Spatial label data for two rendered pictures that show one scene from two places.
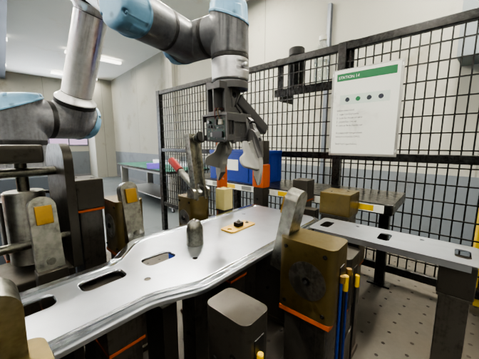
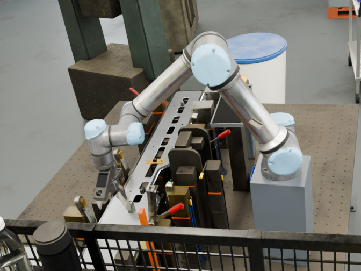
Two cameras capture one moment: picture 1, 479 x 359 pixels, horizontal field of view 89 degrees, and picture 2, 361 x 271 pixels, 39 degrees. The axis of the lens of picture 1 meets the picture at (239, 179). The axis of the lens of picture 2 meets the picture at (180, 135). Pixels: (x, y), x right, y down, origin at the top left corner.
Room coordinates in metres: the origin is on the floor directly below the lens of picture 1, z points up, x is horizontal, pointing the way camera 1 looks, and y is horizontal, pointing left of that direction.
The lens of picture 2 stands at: (2.02, -0.28, 2.24)
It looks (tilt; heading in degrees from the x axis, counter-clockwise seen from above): 31 degrees down; 158
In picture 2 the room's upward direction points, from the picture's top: 11 degrees counter-clockwise
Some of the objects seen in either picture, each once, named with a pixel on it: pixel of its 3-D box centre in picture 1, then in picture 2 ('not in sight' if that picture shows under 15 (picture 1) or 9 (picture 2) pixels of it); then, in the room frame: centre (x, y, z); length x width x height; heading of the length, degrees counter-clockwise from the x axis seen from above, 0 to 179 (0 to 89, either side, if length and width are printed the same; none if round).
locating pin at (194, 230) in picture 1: (194, 235); (130, 207); (0.44, 0.09, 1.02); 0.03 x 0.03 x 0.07
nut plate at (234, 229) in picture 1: (238, 224); not in sight; (0.54, 0.00, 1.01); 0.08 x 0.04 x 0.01; 140
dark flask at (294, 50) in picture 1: (296, 69); (61, 263); (1.17, -0.26, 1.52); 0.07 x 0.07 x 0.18
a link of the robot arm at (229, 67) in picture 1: (231, 73); (102, 156); (0.52, 0.02, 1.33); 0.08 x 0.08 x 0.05
